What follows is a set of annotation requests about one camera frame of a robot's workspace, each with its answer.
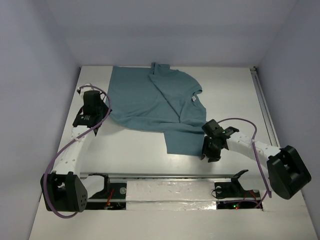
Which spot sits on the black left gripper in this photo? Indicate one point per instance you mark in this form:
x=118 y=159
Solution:
x=100 y=113

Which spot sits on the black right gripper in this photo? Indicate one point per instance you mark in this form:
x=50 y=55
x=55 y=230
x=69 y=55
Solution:
x=214 y=156

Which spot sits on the teal t-shirt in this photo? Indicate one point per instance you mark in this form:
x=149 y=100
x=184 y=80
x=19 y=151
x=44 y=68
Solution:
x=159 y=99

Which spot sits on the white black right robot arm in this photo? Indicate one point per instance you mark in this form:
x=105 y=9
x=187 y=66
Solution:
x=281 y=168

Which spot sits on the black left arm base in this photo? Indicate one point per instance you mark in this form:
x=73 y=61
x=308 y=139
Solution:
x=115 y=199

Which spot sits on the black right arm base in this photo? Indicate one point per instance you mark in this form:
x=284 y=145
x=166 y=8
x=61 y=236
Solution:
x=231 y=195

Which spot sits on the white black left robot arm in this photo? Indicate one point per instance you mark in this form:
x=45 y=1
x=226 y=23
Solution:
x=62 y=187

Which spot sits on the white foam cover block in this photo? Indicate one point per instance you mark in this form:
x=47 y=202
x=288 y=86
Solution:
x=170 y=195

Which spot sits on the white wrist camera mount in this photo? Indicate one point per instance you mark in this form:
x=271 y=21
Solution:
x=85 y=88

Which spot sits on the aluminium right side rail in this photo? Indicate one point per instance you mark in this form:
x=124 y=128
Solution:
x=264 y=108

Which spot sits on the aluminium rail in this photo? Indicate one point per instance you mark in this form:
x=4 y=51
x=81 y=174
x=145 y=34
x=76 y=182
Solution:
x=264 y=108
x=145 y=176

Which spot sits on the aluminium front rail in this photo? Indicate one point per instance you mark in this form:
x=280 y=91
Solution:
x=145 y=176

